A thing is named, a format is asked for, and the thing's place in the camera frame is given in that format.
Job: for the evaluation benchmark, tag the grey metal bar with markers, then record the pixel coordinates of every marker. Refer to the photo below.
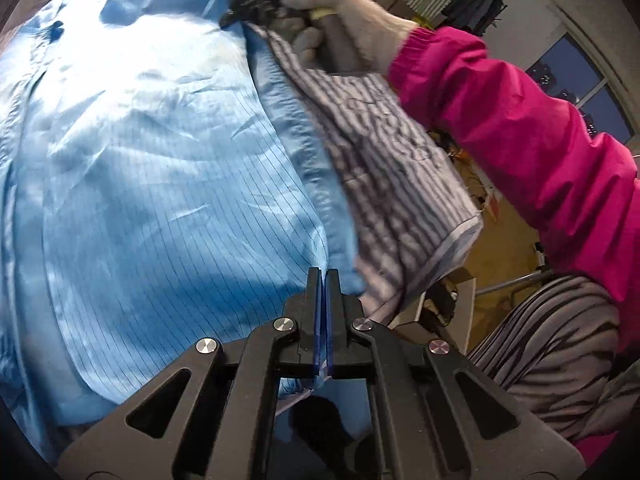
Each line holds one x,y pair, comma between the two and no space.
515,280

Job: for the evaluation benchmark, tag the person's right hand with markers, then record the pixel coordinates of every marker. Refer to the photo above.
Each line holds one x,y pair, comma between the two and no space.
360,15

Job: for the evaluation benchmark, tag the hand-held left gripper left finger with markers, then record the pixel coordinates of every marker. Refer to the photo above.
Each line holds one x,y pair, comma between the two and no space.
317,320

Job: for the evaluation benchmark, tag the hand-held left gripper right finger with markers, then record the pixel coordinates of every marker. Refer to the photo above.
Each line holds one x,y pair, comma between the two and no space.
331,320

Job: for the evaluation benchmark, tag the light blue jacket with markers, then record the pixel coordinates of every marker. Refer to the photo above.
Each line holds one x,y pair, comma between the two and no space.
150,160

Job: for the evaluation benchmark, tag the grey striped garment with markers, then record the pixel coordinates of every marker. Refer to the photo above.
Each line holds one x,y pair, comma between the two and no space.
550,360

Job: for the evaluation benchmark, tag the blue striped bed cover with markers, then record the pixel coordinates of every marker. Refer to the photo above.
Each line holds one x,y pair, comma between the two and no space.
390,170

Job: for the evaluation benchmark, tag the window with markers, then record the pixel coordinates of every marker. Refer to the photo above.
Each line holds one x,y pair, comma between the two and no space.
565,70

